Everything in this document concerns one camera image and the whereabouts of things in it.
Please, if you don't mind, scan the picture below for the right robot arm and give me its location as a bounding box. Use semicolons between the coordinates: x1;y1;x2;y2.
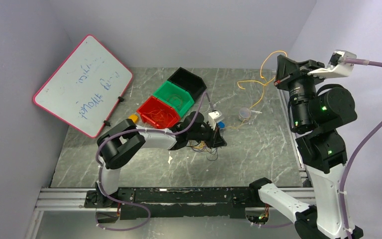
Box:
248;50;364;239

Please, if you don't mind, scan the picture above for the pink framed whiteboard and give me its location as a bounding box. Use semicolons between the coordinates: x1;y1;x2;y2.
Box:
33;35;133;138

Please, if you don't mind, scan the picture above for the black whiteboard clip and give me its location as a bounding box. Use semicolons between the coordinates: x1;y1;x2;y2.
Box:
103;96;124;127

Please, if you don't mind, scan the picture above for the green plastic bin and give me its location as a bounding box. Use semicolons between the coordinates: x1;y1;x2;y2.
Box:
153;81;194;118

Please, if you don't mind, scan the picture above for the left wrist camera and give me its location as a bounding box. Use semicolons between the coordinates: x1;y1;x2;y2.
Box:
208;111;224;130

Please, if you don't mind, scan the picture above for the blue eraser block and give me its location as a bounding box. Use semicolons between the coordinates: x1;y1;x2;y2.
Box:
218;121;226;129

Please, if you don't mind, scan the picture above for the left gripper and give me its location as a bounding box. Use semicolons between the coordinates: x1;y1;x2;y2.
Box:
188;121;227;150

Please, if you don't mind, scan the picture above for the clear plastic cup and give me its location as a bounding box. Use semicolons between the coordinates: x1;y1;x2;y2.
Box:
238;107;262;122

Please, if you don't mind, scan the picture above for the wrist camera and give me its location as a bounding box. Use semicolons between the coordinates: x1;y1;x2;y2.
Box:
208;111;224;130
307;50;357;80

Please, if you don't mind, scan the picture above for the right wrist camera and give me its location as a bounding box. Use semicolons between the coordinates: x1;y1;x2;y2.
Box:
307;50;357;80

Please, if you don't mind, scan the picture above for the orange cable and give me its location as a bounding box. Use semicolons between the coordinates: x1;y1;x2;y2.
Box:
166;94;185;106
143;107;177;128

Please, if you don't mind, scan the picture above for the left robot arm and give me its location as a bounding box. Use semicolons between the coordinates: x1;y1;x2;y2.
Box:
95;111;227;207

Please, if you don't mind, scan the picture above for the black plastic bin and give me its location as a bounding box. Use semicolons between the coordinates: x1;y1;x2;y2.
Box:
168;67;207;101

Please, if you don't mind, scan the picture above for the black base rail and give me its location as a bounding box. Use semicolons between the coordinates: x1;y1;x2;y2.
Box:
84;187;265;220

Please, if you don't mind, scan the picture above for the red plastic bin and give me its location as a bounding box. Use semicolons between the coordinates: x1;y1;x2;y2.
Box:
136;96;180;129

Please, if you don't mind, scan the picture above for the yellow eraser block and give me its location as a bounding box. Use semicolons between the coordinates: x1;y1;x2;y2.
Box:
128;115;140;123

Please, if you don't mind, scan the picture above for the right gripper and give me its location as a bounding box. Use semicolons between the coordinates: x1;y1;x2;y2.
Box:
272;54;328;128

